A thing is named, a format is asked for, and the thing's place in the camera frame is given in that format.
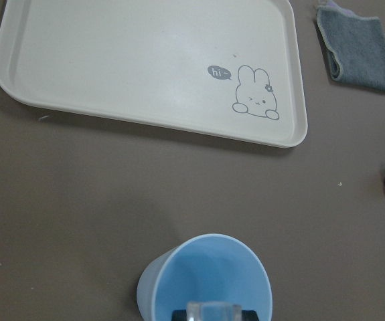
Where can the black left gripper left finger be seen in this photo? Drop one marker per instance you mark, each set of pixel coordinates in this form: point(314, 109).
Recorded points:
point(179, 315)

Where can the cream rabbit tray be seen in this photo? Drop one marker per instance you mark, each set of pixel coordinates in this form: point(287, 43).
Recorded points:
point(224, 68)

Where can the light blue plastic cup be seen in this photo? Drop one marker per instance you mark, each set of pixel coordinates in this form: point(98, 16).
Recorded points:
point(205, 268)

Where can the grey folded cloth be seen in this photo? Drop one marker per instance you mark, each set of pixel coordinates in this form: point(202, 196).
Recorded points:
point(354, 46)

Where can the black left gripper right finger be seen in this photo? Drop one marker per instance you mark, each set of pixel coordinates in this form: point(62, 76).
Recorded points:
point(248, 314)

